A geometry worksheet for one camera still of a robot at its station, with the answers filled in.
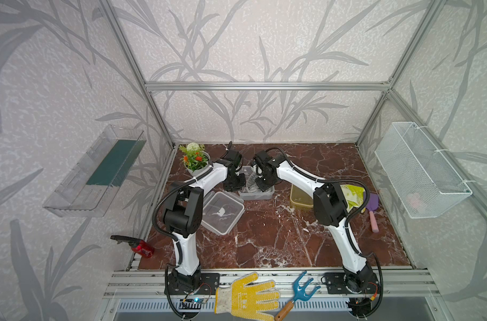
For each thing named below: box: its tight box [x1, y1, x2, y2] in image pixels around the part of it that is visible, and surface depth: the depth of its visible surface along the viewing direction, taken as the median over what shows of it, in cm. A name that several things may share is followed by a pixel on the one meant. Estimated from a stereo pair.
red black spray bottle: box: [110, 234, 156, 259], surface depth 74 cm
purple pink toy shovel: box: [365, 192, 380, 234], surface depth 94 cm
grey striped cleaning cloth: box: [245, 172, 263, 193], surface depth 95 cm
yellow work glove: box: [214, 272, 280, 321], surface depth 72 cm
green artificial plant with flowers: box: [178, 141, 209, 172], surface depth 97 cm
